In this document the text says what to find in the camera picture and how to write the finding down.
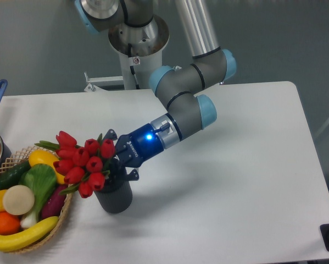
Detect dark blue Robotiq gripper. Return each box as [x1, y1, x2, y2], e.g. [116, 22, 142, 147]
[102, 123, 164, 186]

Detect red tulip bouquet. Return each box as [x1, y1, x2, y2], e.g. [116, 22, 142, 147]
[35, 131, 116, 198]

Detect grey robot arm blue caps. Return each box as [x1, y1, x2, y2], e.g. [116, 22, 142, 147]
[75, 1, 236, 185]

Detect dark grey ribbed vase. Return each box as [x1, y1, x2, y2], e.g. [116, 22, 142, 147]
[94, 180, 133, 214]

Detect yellow squash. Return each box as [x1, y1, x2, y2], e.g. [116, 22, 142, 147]
[28, 149, 65, 185]

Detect green bok choy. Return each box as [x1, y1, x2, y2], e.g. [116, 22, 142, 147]
[19, 163, 57, 229]

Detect purple sweet potato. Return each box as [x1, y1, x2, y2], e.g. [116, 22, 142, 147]
[41, 185, 67, 219]

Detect woven wicker basket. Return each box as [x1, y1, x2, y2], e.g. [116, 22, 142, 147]
[0, 146, 73, 254]

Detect dark green cucumber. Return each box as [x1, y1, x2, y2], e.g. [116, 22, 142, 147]
[0, 161, 31, 190]

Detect beige round disc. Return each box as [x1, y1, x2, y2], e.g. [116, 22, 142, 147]
[2, 185, 35, 216]

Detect orange fruit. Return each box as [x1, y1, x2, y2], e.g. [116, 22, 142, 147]
[0, 212, 20, 235]

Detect yellow banana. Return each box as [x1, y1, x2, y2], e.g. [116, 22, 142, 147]
[0, 216, 59, 252]

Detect black cable on pedestal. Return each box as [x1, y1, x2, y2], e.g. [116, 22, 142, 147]
[127, 43, 141, 90]

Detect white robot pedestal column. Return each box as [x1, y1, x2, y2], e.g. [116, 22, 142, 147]
[119, 51, 162, 90]

